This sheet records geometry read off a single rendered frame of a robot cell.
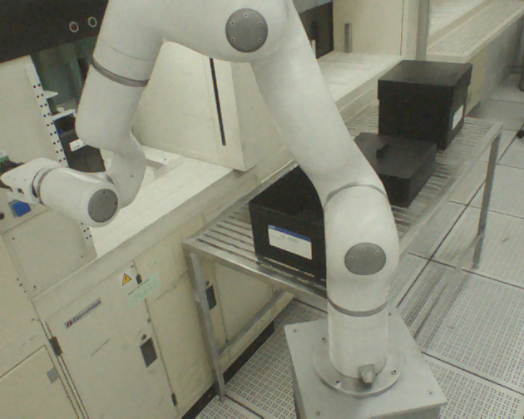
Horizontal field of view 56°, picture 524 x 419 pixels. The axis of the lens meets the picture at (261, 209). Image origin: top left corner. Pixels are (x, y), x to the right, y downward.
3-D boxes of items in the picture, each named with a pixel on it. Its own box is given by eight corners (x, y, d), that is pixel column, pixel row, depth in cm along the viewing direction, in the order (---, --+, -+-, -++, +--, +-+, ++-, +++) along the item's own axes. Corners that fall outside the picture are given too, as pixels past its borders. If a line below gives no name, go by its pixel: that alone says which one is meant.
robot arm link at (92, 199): (84, 164, 95) (38, 170, 88) (128, 178, 88) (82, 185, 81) (84, 205, 98) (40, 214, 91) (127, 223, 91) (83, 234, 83)
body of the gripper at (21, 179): (37, 215, 93) (7, 201, 99) (82, 191, 99) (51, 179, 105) (22, 180, 89) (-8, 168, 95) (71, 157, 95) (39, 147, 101)
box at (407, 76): (447, 150, 187) (453, 86, 173) (374, 140, 201) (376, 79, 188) (466, 123, 206) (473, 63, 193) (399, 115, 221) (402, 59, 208)
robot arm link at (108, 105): (161, 55, 87) (112, 187, 102) (81, 47, 74) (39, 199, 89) (193, 83, 83) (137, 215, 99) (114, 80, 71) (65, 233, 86)
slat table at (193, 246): (356, 485, 158) (356, 312, 119) (217, 400, 192) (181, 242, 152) (479, 266, 243) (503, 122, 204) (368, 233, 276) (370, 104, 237)
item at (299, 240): (252, 252, 144) (245, 202, 135) (304, 208, 162) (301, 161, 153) (335, 284, 128) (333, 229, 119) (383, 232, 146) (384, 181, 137)
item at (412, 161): (407, 208, 156) (410, 171, 149) (324, 189, 171) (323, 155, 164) (437, 168, 176) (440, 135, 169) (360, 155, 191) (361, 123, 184)
